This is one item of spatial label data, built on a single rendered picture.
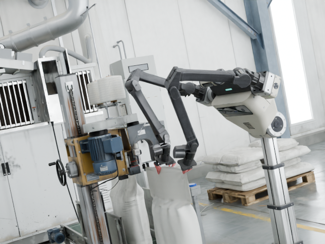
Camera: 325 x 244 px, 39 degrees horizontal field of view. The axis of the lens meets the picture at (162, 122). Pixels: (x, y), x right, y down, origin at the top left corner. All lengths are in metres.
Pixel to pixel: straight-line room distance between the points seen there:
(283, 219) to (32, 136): 3.56
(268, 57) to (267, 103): 6.01
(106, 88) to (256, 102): 0.93
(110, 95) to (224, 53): 5.83
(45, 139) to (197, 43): 3.66
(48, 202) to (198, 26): 4.25
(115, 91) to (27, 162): 2.98
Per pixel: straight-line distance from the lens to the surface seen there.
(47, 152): 5.79
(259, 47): 9.00
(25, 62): 5.45
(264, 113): 2.73
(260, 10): 8.82
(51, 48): 5.63
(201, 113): 8.20
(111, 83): 2.93
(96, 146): 2.90
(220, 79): 2.45
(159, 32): 8.00
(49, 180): 5.82
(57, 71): 5.36
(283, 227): 3.03
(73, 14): 5.56
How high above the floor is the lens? 1.49
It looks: 3 degrees down
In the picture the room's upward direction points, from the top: 11 degrees counter-clockwise
